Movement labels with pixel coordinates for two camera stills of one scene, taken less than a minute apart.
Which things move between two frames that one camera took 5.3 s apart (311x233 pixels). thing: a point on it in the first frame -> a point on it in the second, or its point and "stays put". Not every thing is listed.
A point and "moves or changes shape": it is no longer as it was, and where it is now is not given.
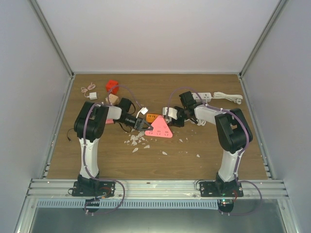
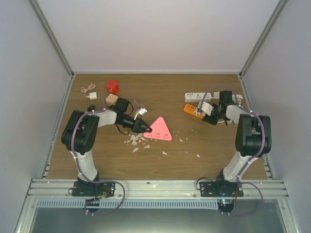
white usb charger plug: [93, 95] stays put
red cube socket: [111, 83] stays put
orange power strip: [150, 117] moves or changes shape
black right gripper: [175, 123] -> [213, 122]
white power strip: [206, 97] stays put
